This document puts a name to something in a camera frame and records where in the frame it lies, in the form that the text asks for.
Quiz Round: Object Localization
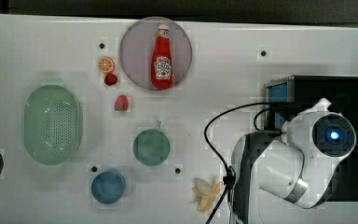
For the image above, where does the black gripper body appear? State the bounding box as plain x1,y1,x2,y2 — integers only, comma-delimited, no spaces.
265,102,305,131

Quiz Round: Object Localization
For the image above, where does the silver black toaster oven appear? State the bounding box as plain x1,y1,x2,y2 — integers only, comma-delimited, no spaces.
265,75,358,203

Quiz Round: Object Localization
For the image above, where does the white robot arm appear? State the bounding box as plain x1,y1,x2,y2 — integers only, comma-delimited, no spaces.
228,98,357,224

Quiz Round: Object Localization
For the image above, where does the peeled banana toy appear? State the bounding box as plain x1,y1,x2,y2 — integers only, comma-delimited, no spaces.
192,178,224,213

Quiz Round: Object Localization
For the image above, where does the red ketchup bottle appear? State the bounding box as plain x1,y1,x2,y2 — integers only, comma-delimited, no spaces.
151,23,173,90

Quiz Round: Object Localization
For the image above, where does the grey round plate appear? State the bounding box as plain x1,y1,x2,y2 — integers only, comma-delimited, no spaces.
119,17,193,91

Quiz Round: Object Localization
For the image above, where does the red strawberry toy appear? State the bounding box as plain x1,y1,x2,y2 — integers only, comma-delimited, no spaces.
114,95,130,111

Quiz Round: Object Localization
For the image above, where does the small red fruit toy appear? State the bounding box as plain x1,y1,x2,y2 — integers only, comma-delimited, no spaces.
104,73,117,86

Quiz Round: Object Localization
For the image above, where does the orange slice toy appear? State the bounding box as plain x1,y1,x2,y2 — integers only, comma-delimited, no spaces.
98,57,116,74

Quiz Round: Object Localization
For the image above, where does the blue round bowl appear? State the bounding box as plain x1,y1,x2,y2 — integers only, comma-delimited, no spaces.
91,171,126,204

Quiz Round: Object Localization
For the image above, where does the green oval colander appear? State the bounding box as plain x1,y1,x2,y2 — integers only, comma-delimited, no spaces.
24,85,81,165

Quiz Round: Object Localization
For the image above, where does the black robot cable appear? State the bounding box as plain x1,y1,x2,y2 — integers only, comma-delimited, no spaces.
203,102,281,224

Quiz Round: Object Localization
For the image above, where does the green cup with handle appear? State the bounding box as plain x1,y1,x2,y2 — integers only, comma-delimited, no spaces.
132,120,171,166

